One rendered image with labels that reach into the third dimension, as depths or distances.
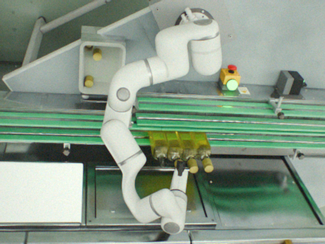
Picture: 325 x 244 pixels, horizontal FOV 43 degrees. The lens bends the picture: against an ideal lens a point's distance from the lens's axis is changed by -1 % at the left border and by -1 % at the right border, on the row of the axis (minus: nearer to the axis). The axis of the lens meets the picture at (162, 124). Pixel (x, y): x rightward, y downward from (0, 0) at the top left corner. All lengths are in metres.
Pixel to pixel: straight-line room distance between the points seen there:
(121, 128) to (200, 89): 0.60
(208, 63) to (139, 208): 0.49
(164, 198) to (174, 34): 0.48
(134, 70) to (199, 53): 0.21
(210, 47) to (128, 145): 0.39
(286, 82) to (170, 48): 0.75
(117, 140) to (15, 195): 0.51
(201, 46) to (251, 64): 0.61
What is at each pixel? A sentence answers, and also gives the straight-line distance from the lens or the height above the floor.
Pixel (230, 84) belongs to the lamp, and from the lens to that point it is 1.75.
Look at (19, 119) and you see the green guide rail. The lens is 1.68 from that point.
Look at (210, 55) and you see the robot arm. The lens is 1.29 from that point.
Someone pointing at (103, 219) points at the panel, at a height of 1.30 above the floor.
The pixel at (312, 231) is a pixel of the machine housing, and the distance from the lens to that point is 1.68.
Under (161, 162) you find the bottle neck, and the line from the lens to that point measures 1.53.
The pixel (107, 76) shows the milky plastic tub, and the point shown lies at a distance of 1.74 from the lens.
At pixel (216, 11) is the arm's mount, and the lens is 1.58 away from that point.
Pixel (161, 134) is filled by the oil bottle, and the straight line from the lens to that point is 1.64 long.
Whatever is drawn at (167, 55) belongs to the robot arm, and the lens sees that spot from 1.25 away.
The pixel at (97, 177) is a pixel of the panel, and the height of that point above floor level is 1.07.
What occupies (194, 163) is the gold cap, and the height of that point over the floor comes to 1.14.
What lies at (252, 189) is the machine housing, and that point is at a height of 1.10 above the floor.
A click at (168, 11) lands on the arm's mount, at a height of 0.86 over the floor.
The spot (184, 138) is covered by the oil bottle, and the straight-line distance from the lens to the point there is 1.66.
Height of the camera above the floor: 2.30
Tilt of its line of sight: 54 degrees down
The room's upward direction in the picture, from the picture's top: 167 degrees clockwise
